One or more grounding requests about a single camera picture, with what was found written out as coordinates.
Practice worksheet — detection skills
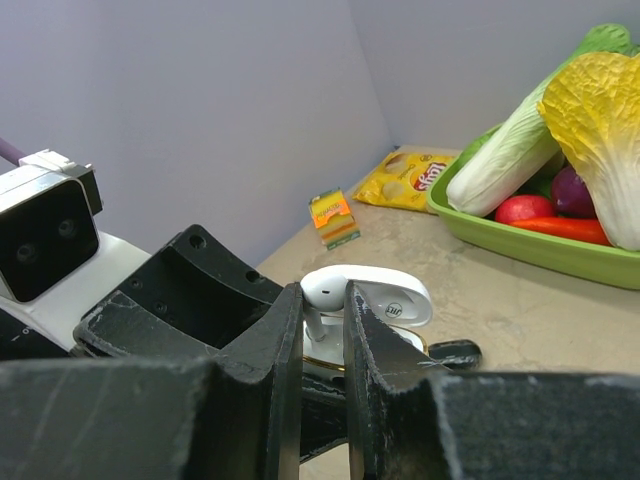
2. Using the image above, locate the green white napa cabbage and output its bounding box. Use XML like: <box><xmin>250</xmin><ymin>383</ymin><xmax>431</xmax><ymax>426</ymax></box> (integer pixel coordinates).
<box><xmin>446</xmin><ymin>23</ymin><xmax>635</xmax><ymax>217</ymax></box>

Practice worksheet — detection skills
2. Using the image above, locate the orange yellow sponge pack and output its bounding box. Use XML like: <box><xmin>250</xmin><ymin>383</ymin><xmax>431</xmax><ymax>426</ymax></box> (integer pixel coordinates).
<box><xmin>308</xmin><ymin>188</ymin><xmax>360</xmax><ymax>250</ymax></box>

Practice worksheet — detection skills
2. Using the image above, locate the orange carrot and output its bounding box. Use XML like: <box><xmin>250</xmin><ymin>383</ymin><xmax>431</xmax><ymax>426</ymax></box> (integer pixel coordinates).
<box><xmin>509</xmin><ymin>217</ymin><xmax>611</xmax><ymax>246</ymax></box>

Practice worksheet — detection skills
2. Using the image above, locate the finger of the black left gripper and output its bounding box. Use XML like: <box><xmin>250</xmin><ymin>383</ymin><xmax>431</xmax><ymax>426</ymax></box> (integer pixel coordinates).
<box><xmin>73</xmin><ymin>224</ymin><xmax>282</xmax><ymax>357</ymax></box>
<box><xmin>300</xmin><ymin>374</ymin><xmax>348</xmax><ymax>460</ymax></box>

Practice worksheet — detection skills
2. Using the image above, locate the yellow white cabbage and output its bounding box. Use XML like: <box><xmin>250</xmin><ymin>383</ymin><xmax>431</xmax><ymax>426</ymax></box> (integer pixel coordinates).
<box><xmin>538</xmin><ymin>52</ymin><xmax>639</xmax><ymax>251</ymax></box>

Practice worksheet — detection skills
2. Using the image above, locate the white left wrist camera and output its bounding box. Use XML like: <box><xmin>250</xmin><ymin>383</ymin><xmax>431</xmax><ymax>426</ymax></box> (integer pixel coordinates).
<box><xmin>1</xmin><ymin>142</ymin><xmax>150</xmax><ymax>360</ymax></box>

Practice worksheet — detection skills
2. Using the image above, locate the yellow Lays chips bag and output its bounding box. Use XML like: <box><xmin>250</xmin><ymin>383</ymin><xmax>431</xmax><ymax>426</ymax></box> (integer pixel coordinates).
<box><xmin>352</xmin><ymin>151</ymin><xmax>455</xmax><ymax>214</ymax></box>

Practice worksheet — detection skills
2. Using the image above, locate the white earbud charging case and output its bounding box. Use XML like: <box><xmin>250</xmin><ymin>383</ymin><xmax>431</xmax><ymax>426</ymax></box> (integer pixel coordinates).
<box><xmin>303</xmin><ymin>264</ymin><xmax>433</xmax><ymax>380</ymax></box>

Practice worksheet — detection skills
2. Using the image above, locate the red tomato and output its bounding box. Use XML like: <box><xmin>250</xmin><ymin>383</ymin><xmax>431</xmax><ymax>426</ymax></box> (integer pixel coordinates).
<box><xmin>494</xmin><ymin>195</ymin><xmax>555</xmax><ymax>224</ymax></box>

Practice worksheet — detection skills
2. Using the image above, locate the black earbud charging case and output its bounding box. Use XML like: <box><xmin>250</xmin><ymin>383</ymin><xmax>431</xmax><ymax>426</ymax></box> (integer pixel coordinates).
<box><xmin>428</xmin><ymin>339</ymin><xmax>483</xmax><ymax>370</ymax></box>

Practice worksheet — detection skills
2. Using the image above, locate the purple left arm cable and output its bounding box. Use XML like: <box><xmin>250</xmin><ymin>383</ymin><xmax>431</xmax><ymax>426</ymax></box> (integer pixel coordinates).
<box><xmin>0</xmin><ymin>135</ymin><xmax>24</xmax><ymax>165</ymax></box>

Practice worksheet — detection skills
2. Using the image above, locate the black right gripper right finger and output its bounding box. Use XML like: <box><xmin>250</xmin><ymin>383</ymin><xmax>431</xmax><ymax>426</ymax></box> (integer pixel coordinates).
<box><xmin>343</xmin><ymin>282</ymin><xmax>639</xmax><ymax>479</ymax></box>

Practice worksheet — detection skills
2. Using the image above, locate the green plastic basket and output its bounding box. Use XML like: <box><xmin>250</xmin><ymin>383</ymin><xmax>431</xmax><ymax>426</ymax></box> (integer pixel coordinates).
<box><xmin>427</xmin><ymin>127</ymin><xmax>639</xmax><ymax>290</ymax></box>

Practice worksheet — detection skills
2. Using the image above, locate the purple onion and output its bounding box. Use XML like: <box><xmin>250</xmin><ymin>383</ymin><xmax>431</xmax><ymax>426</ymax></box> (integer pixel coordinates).
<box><xmin>551</xmin><ymin>166</ymin><xmax>596</xmax><ymax>219</ymax></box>

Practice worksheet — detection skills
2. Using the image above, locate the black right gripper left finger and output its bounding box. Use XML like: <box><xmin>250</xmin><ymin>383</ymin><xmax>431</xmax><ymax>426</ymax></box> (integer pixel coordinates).
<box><xmin>1</xmin><ymin>283</ymin><xmax>303</xmax><ymax>479</ymax></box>

